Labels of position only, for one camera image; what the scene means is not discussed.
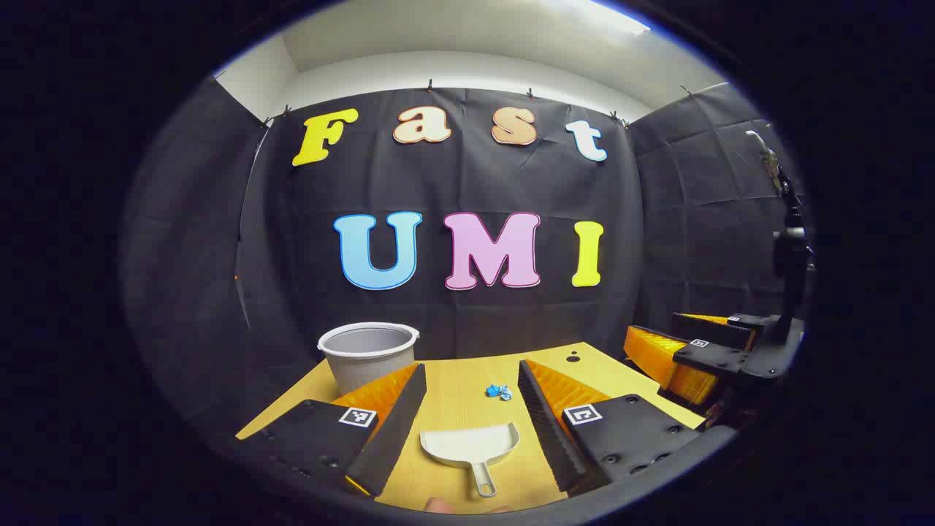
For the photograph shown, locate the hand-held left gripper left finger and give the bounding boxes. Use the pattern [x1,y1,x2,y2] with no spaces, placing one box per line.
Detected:
[252,362,428,498]

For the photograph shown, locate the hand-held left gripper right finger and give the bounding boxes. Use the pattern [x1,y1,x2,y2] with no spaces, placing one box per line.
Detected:
[518,358,703,495]

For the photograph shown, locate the grey plastic garbage bin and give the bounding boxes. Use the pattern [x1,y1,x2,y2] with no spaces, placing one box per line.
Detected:
[318,322,421,396]

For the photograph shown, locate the grey plastic dustpan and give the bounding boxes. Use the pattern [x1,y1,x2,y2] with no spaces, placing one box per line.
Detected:
[419,422,521,499]

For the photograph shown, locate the wooden desktop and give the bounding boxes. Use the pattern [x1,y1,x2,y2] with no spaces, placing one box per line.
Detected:
[235,341,706,513]

